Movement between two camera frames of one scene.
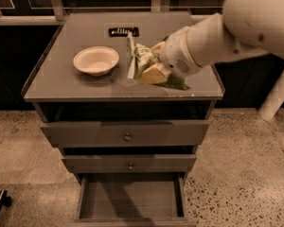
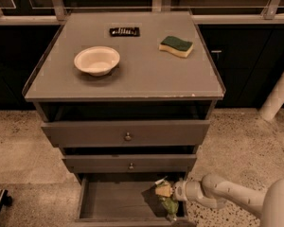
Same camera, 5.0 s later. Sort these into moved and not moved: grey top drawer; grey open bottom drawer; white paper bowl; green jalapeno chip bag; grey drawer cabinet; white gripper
Moved: green jalapeno chip bag; white gripper
Not moved: grey open bottom drawer; grey top drawer; grey drawer cabinet; white paper bowl
